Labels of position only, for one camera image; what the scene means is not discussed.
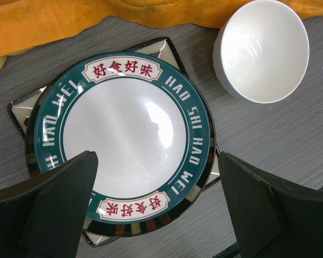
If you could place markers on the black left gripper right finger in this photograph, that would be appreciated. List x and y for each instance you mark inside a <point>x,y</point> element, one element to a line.
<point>271,216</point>

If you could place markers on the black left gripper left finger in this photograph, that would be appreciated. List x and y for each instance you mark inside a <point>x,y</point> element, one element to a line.
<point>44,215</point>

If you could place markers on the black striped-rim round plate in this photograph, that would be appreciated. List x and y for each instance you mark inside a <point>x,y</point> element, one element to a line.
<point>98,233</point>

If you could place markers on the square floral ceramic plate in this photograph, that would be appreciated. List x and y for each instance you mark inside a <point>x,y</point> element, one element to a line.
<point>163,48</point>

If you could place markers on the white green-rim round plate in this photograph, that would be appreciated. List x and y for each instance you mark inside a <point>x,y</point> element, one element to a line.
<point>145,120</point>

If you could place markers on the white ribbed bowl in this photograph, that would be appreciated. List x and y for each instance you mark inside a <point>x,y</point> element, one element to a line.
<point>262,52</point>

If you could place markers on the orange Mickey Mouse pillow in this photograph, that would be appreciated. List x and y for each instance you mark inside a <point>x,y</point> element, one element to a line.
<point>28,24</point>

